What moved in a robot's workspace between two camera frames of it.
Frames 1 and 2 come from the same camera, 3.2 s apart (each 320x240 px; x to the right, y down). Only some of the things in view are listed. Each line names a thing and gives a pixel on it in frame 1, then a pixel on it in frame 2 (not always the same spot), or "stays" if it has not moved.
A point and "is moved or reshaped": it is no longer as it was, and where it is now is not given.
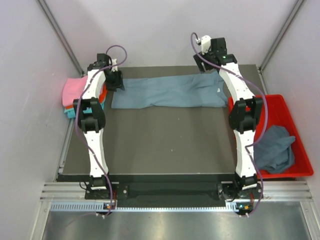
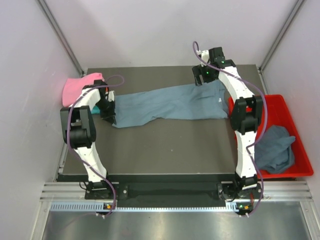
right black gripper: x=199 y=61 -> x=199 y=70
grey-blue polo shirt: x=200 y=90 is moved or reshaped
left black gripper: x=118 y=82 -> x=111 y=113
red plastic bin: x=279 y=113 stays
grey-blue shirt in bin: x=273 y=150 stays
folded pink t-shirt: x=73 y=89 stays
